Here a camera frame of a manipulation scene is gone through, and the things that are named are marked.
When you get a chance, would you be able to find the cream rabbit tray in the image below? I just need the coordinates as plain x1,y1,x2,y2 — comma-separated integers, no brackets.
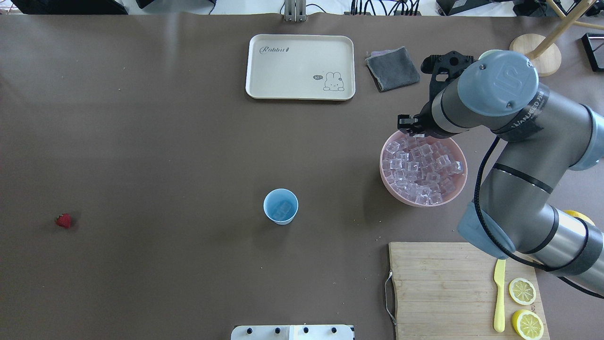
245,34,356,101

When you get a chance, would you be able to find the pink bowl of ice cubes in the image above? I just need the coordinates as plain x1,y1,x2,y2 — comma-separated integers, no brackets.
379,131,468,207

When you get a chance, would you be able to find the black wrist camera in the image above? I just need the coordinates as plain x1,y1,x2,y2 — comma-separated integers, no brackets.
420,51,476,102

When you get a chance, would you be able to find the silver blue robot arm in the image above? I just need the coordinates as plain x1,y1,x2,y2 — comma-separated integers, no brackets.
397,50,603,298

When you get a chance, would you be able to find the yellow lemon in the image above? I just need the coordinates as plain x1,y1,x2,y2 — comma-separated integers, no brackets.
564,210,596,226

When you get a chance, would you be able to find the wooden mug tree stand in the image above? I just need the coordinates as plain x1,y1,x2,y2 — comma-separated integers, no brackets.
509,0,604,77

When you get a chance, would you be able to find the brown table mat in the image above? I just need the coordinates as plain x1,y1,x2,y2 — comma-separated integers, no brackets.
0,12,604,340

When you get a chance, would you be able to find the light blue plastic cup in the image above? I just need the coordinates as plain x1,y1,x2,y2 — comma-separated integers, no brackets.
263,188,299,225

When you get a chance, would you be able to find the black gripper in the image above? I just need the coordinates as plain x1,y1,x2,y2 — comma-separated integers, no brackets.
397,102,453,138

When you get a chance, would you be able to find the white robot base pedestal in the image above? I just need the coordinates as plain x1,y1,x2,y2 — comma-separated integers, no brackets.
230,323,355,340

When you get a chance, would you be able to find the yellow plastic knife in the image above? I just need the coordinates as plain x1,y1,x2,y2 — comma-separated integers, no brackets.
493,259,506,333

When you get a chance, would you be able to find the aluminium frame post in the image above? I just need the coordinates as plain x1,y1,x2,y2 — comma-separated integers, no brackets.
283,0,307,22

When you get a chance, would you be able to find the wooden cutting board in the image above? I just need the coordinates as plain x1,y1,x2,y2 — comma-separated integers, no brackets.
388,242,539,340

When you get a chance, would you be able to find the red strawberry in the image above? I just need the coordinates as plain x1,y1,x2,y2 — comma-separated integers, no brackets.
55,213,73,230

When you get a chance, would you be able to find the grey folded cloth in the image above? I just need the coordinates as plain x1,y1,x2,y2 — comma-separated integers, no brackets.
365,46,420,92

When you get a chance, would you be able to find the lemon half slice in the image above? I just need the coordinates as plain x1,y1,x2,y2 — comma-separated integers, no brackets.
508,278,537,306
512,309,545,340

